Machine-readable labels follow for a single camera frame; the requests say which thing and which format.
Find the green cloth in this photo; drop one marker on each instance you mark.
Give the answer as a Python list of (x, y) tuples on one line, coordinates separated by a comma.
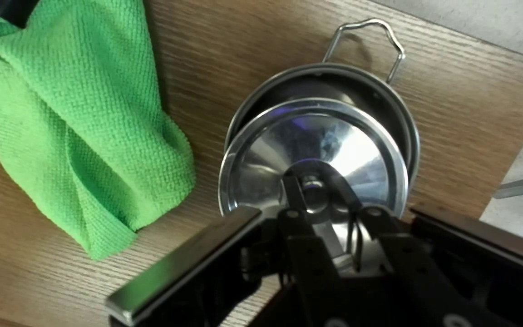
[(81, 126)]

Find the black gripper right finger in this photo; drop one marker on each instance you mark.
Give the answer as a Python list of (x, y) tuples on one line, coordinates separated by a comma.
[(387, 279)]

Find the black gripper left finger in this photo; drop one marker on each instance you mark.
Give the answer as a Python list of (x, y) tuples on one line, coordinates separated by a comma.
[(308, 266)]

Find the shiny steel pot lid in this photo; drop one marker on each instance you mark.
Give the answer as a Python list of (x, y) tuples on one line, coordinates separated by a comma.
[(310, 139)]

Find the small steel pot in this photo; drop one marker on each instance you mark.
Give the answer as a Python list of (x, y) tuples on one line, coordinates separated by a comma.
[(347, 84)]

